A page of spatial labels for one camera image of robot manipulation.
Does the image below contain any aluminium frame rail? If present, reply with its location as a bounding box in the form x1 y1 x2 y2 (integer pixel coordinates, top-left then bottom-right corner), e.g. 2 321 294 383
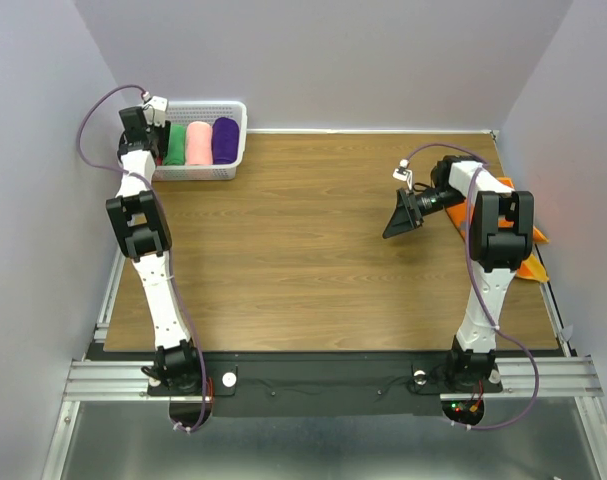
63 356 604 402

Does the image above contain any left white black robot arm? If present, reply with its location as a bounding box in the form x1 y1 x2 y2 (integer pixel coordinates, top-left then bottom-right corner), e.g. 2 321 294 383
106 95 206 394

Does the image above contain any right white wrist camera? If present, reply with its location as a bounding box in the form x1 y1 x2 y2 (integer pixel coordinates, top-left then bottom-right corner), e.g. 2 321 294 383
392 159 413 190

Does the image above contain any orange towel with blue spots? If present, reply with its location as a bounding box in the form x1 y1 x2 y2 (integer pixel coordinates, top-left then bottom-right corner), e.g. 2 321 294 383
446 164 548 289

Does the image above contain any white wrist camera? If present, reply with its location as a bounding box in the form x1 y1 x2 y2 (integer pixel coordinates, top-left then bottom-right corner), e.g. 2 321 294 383
392 159 413 190
142 92 169 127

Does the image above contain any purple rolled towel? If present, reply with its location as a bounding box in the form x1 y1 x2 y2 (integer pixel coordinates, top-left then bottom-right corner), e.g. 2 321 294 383
211 117 240 165

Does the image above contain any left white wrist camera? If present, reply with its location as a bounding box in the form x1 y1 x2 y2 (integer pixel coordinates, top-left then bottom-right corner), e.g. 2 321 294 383
142 92 169 127

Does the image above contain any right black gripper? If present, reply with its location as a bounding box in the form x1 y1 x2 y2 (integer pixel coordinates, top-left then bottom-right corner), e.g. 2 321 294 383
382 186 465 238

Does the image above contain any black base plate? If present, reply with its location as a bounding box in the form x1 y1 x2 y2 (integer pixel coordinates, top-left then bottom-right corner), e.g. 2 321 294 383
65 352 590 417

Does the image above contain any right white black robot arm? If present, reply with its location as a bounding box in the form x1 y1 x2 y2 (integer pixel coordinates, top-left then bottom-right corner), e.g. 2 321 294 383
382 155 534 390

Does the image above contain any white plastic basket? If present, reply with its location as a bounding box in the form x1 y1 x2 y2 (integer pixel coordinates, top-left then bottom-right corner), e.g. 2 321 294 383
152 100 248 181

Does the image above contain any light pink rolled towel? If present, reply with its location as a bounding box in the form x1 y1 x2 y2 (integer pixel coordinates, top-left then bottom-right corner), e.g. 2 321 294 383
185 121 213 166

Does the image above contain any green rolled towel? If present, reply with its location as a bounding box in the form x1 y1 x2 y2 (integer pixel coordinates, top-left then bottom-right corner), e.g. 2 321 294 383
162 124 187 166

